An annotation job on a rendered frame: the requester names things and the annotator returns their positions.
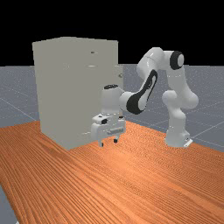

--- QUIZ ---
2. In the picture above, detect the pale cabinet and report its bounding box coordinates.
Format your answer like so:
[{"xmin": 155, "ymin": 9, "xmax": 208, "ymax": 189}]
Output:
[{"xmin": 31, "ymin": 36, "xmax": 124, "ymax": 151}]

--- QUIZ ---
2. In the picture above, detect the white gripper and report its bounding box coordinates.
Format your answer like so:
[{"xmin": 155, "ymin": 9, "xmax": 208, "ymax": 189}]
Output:
[{"xmin": 90, "ymin": 113, "xmax": 127, "ymax": 148}]

